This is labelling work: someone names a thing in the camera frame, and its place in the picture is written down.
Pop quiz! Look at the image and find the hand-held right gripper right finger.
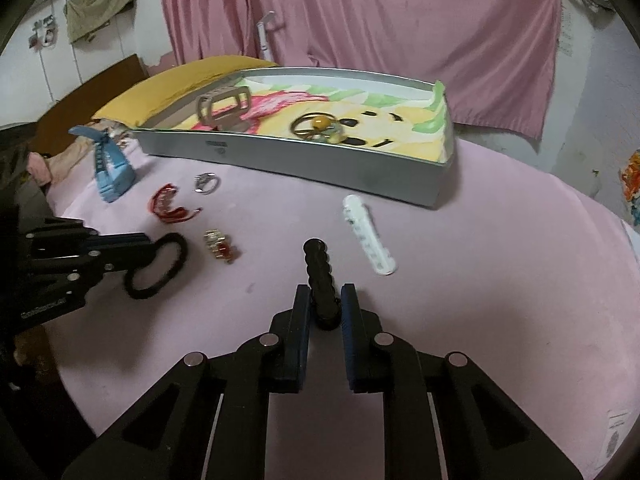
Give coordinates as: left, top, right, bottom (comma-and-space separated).
341, 283, 584, 480

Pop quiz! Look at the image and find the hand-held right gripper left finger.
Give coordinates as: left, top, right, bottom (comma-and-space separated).
62, 284, 312, 480

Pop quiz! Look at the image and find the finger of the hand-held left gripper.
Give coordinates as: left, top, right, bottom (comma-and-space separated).
29, 251, 157, 302
25, 227, 157, 257

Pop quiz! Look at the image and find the black scrunchie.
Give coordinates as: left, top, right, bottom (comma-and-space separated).
122, 232, 190, 301

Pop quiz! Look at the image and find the red claw clip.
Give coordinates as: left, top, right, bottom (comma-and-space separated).
148, 185, 201, 224

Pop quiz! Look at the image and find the blue rhinestone hair clip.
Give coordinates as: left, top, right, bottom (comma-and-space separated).
68, 125, 136, 203

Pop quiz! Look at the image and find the black wavy hair clip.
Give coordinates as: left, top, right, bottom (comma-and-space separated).
302, 237, 343, 331

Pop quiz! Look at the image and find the silver ring clip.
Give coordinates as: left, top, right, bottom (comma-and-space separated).
194, 172, 222, 195

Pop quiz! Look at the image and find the white perforated hair clip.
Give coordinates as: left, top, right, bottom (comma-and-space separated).
342, 194, 398, 276

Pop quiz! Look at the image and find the grey metal box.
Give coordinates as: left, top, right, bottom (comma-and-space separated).
132, 66, 457, 207

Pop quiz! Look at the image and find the pink floral blanket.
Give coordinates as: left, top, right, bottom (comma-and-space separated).
27, 130, 131, 186

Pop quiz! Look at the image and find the gold and red hair clip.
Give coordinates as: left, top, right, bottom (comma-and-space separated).
202, 229, 236, 263

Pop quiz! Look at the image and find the brown wooden headboard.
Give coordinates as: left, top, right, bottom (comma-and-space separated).
35, 54, 151, 156

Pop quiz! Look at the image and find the taupe rectangular hair clip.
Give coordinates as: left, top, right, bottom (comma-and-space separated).
195, 85, 253, 133

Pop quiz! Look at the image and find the yellow pillow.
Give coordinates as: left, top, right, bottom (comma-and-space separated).
92, 57, 278, 128

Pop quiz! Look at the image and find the pink bedsheet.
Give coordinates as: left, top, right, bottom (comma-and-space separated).
45, 125, 640, 480

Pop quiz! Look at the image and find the gold bangle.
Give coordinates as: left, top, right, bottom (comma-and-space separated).
291, 112, 346, 145

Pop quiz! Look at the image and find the printed cartoon towel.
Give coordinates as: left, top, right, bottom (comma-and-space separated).
172, 77, 448, 162

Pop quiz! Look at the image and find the olive hanging cloth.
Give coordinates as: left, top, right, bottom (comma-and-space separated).
64, 0, 141, 43

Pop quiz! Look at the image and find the white fabric label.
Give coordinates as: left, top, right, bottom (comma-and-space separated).
605, 410, 631, 458

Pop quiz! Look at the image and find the pink curtain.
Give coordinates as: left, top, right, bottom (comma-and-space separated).
160, 0, 563, 141

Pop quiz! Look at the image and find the white window handle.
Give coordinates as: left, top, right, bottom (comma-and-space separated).
256, 10, 277, 58

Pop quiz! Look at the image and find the colourful wall decoration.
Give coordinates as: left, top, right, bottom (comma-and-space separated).
620, 150, 640, 226

